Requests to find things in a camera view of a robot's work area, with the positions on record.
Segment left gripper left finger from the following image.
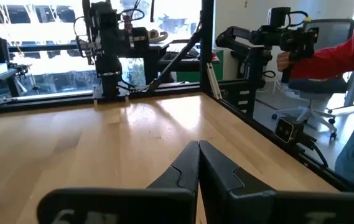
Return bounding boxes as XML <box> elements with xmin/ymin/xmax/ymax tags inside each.
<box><xmin>36</xmin><ymin>140</ymin><xmax>200</xmax><ymax>224</ymax></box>

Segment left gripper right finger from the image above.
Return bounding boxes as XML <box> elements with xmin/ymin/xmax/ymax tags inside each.
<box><xmin>198</xmin><ymin>140</ymin><xmax>354</xmax><ymax>224</ymax></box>

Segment window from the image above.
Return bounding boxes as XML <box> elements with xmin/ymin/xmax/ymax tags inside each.
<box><xmin>0</xmin><ymin>0</ymin><xmax>202</xmax><ymax>94</ymax></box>

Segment beige headphones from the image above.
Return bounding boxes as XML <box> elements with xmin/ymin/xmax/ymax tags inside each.
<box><xmin>148</xmin><ymin>29</ymin><xmax>169</xmax><ymax>44</ymax></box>

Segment black keyboard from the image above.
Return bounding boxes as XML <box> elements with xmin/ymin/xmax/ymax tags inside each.
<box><xmin>159</xmin><ymin>49</ymin><xmax>198</xmax><ymax>65</ymax></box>

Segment black drawer cabinet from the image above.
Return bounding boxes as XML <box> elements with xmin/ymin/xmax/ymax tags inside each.
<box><xmin>221</xmin><ymin>79</ymin><xmax>254</xmax><ymax>114</ymax></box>

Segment green bin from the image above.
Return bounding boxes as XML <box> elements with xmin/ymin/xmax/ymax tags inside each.
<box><xmin>175</xmin><ymin>49</ymin><xmax>225</xmax><ymax>83</ymax></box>

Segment silver aluminium bars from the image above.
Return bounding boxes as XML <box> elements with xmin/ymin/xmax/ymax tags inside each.
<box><xmin>206</xmin><ymin>62</ymin><xmax>223</xmax><ymax>101</ymax></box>

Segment person's hand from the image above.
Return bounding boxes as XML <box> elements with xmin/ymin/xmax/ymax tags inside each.
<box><xmin>276</xmin><ymin>50</ymin><xmax>293</xmax><ymax>73</ymax></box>

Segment person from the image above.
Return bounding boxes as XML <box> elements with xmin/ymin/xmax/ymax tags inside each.
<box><xmin>275</xmin><ymin>0</ymin><xmax>354</xmax><ymax>193</ymax></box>

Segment grey mesh office chair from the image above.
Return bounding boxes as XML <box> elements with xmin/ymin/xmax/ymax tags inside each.
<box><xmin>271</xmin><ymin>18</ymin><xmax>354</xmax><ymax>141</ymax></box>

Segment small grey depth camera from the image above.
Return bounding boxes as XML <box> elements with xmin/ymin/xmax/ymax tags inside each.
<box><xmin>273</xmin><ymin>116</ymin><xmax>305</xmax><ymax>144</ymax></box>

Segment black camera cable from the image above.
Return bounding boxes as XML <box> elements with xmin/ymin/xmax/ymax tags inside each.
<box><xmin>300</xmin><ymin>135</ymin><xmax>330</xmax><ymax>170</ymax></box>

